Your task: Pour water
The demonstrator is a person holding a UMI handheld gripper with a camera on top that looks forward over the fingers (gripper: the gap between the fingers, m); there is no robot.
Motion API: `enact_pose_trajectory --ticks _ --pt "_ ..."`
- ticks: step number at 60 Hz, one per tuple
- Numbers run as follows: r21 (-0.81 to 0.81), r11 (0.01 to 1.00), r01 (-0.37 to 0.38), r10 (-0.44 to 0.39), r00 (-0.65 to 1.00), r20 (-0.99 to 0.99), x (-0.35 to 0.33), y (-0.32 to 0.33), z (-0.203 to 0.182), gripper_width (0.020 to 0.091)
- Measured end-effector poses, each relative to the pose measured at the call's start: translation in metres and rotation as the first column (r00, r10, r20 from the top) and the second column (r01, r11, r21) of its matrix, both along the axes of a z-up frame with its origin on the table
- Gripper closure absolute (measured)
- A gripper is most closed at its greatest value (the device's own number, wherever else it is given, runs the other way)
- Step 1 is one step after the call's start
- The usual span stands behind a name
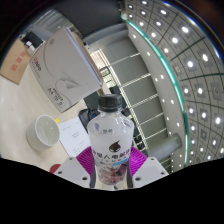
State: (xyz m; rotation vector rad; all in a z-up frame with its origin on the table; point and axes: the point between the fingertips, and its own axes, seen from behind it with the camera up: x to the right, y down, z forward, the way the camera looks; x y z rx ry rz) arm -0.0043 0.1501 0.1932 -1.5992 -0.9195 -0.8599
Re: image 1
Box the clear labelled drink bottle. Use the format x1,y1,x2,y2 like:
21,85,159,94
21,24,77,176
86,93,135,186

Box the large white cardboard box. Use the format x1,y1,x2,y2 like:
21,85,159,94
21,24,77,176
28,26,104,114

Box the ceiling lights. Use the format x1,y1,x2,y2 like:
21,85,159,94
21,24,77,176
124,0,224,161

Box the white cup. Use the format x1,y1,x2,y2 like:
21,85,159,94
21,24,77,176
26,113,61,152

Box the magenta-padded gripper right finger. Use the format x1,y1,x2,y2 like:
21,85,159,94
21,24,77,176
128,145,170,188

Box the black desk phone unit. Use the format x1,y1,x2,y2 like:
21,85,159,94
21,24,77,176
78,108,94,134

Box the flat brown cardboard sheet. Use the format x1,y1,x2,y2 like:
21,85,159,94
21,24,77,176
0,39,33,86

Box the white printed paper sheet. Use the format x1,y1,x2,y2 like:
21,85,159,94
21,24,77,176
58,116,92,158

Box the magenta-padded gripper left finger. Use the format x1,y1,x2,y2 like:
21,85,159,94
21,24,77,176
53,145,98,189

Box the black power adapter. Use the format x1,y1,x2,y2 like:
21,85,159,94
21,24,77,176
20,30,45,51

